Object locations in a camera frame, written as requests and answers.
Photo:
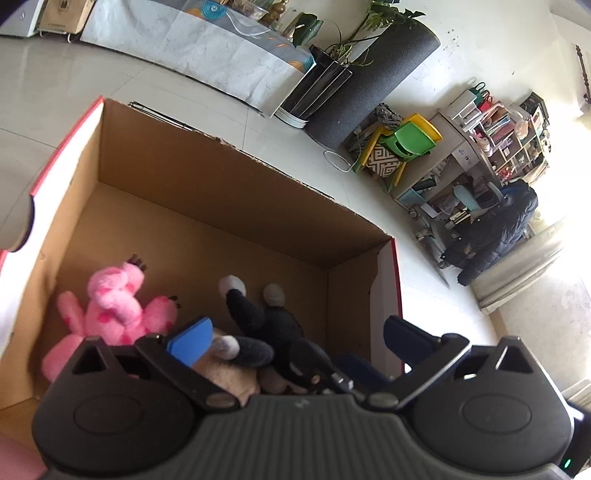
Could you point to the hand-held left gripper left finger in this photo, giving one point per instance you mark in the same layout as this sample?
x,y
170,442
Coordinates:
x,y
191,341

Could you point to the patterned stool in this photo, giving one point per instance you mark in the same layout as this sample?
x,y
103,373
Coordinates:
x,y
383,159

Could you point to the large leafy potted plant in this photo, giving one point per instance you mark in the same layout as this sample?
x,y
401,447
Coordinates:
x,y
309,25

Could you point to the brown paper bag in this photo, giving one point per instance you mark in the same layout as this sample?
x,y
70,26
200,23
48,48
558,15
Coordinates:
x,y
62,14

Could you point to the black plush toy white paws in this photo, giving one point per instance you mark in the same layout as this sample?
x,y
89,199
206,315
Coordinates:
x,y
272,327

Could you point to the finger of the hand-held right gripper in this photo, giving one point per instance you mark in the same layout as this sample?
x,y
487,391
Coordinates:
x,y
362,371

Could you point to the black striped plant pot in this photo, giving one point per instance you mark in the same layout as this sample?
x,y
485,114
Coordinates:
x,y
318,87

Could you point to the grey rolled mat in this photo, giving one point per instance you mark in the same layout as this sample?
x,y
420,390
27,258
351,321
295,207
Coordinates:
x,y
383,87

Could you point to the cluttered shelf unit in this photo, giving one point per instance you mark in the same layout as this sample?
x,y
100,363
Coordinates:
x,y
517,138

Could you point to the red cardboard box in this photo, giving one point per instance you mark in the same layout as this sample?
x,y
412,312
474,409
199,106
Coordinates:
x,y
207,203

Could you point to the light blue office chair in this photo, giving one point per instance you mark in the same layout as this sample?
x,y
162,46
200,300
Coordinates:
x,y
466,198

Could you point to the pink spotted plush toy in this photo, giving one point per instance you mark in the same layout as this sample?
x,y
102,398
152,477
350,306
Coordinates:
x,y
115,300

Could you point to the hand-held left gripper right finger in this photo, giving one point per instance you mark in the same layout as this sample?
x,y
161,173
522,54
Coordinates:
x,y
406,341

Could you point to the white chest freezer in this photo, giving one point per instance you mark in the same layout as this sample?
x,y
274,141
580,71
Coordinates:
x,y
18,18

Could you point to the table with marbled cloth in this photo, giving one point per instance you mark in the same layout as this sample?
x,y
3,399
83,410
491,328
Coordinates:
x,y
184,50

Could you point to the cluttered white desk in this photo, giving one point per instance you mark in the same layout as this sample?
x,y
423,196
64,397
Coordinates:
x,y
461,152

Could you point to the dark padded jacket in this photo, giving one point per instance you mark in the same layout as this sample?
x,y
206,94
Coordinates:
x,y
498,230

